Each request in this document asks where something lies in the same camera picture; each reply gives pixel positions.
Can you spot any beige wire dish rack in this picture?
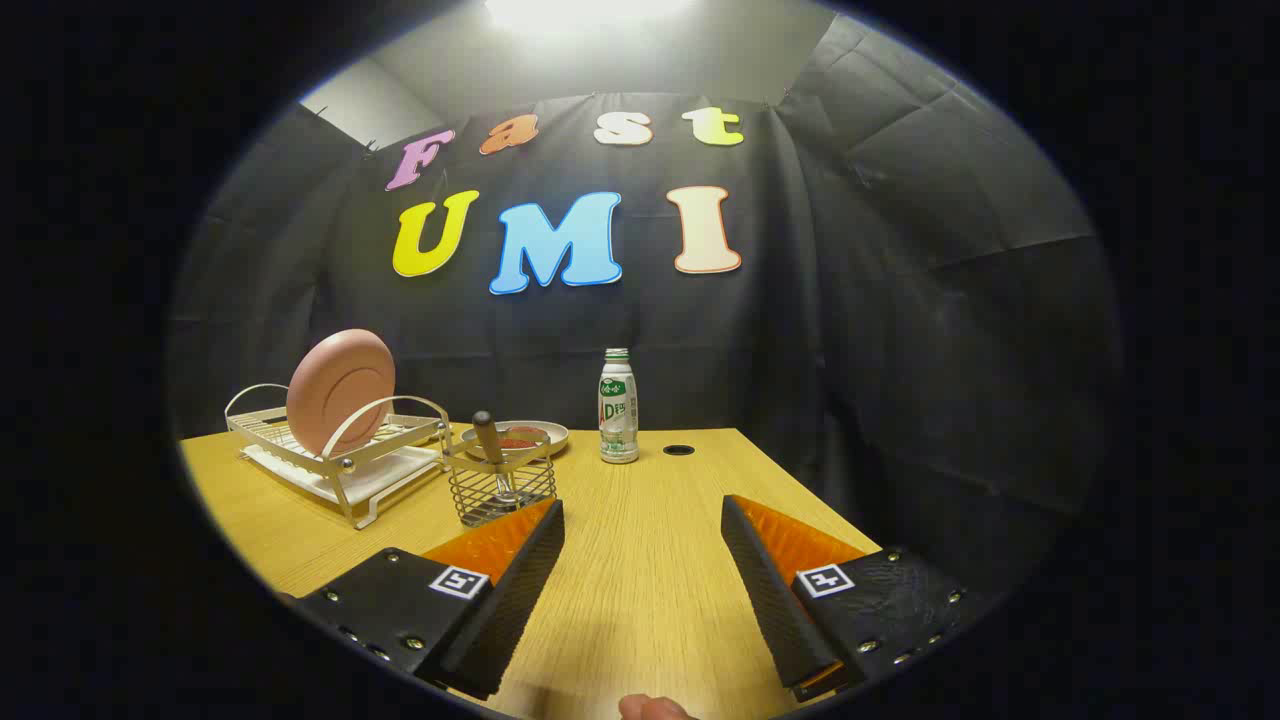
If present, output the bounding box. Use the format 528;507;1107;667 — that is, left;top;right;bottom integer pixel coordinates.
224;383;453;530

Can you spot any white green-label drink bottle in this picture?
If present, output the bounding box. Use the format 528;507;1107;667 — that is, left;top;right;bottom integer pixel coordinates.
598;348;640;465

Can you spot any metal wire basket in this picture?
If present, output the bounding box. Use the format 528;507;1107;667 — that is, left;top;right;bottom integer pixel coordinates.
445;432;558;528

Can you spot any white drip tray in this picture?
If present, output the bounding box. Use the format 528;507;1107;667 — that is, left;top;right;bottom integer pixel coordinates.
243;445;446;506

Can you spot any pink plate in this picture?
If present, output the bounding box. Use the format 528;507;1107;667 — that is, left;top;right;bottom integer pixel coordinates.
286;329;397;458

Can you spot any beige plate with meat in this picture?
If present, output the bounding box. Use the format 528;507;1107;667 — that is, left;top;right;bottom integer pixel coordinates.
461;420;570;463

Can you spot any black backdrop cloth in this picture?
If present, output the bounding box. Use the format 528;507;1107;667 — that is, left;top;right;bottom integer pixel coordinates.
168;15;1121;601

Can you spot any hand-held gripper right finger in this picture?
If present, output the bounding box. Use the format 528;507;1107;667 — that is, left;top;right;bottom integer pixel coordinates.
720;494;976;703

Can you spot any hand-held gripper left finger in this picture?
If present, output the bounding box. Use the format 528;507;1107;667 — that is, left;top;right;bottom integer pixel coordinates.
290;498;566;701

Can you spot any dark-handled metal spoon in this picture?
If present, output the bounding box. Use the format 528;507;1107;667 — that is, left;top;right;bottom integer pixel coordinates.
472;410;521;501

